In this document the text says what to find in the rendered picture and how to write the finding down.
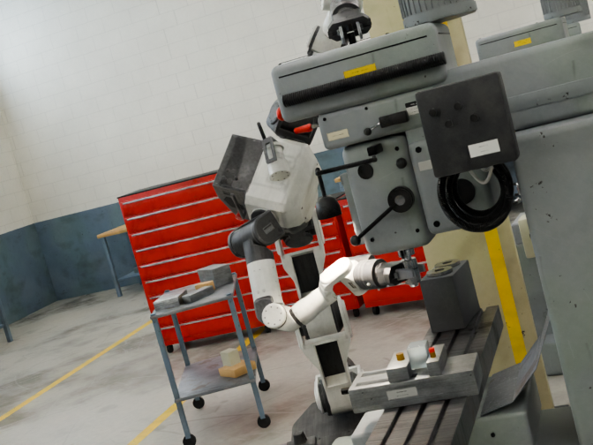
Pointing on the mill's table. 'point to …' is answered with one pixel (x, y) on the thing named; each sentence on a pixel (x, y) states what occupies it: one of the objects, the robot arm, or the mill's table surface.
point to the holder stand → (449, 295)
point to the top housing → (329, 65)
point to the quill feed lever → (402, 200)
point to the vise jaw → (399, 369)
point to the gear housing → (362, 115)
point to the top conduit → (364, 79)
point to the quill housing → (395, 230)
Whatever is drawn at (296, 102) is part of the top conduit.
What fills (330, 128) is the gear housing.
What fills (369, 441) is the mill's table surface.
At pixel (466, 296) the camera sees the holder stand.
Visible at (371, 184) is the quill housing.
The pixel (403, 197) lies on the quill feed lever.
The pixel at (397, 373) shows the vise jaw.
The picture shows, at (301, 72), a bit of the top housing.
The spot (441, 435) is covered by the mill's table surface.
